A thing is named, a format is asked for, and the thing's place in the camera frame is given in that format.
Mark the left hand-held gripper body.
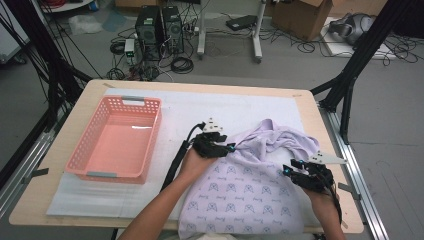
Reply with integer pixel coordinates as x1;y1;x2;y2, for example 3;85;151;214
192;117;231;159

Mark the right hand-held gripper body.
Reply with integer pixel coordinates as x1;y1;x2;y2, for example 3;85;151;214
291;150;348;193

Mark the lilac printed towel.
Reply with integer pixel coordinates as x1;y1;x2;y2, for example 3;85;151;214
178;118;321;240

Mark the pink plastic basket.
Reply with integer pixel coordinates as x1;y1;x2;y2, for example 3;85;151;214
65;94;163;185

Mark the person's left hand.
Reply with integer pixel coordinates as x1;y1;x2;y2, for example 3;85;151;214
178;146;218;183

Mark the person's right hand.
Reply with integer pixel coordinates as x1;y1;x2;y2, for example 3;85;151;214
303;186;338;218

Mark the white grid mat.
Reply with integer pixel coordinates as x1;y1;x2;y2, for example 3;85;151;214
46;87;316;225

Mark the white metal stand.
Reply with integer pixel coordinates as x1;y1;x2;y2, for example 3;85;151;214
196;0;268;64

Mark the slim black computer tower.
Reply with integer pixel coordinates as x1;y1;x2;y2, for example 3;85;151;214
162;5;185;55

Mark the white floor board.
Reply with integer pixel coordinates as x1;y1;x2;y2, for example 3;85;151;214
320;16;398;61

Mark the flat black device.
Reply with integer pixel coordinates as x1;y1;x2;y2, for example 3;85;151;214
225;14;258;32

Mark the small white power unit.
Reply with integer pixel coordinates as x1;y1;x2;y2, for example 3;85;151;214
124;38;136;64

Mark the large black computer tower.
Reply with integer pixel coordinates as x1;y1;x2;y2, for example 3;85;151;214
134;5;164;62

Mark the brown cardboard box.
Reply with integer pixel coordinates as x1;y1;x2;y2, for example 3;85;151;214
270;0;334;42

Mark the clear plastic bag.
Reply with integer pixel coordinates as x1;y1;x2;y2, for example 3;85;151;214
68;14;104;36

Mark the white round table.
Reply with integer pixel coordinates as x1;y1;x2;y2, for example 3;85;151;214
39;0;96;14

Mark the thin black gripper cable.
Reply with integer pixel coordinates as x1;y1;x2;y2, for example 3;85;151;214
324;176;344;225

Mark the black sleeved gripper cable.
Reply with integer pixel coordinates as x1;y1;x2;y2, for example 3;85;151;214
160;122;206;193

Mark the grey metal bracket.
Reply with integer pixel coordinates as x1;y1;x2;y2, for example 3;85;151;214
337;182;362;201
30;167;50;178

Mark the aluminium rail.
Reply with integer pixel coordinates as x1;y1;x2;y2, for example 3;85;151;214
0;129;56;218
318;103;389;240

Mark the coiled black floor cable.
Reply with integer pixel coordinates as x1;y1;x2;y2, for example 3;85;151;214
170;56;195;75

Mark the black frame post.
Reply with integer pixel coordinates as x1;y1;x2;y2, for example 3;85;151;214
0;0;93;191
309;0;424;145

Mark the tangle of black floor cables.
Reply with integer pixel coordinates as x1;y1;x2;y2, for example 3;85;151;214
259;28;421;67

